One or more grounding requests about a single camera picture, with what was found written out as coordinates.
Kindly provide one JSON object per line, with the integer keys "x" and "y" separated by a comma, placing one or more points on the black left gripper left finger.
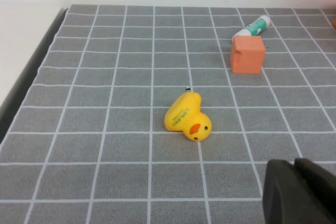
{"x": 283, "y": 197}

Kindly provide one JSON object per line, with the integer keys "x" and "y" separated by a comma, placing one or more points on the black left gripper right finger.
{"x": 323, "y": 182}

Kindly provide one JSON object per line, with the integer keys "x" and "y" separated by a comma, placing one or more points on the orange plastic cutlery holder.
{"x": 334, "y": 23}

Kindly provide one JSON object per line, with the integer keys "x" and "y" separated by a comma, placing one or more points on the yellow rubber duck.
{"x": 181, "y": 113}

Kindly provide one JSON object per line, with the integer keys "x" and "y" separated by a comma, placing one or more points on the salmon orange cube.
{"x": 246, "y": 56}

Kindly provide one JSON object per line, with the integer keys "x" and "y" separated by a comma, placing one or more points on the white green glue stick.
{"x": 258, "y": 26}

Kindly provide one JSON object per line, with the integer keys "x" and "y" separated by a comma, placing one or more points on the grey checkered tablecloth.
{"x": 105, "y": 77}

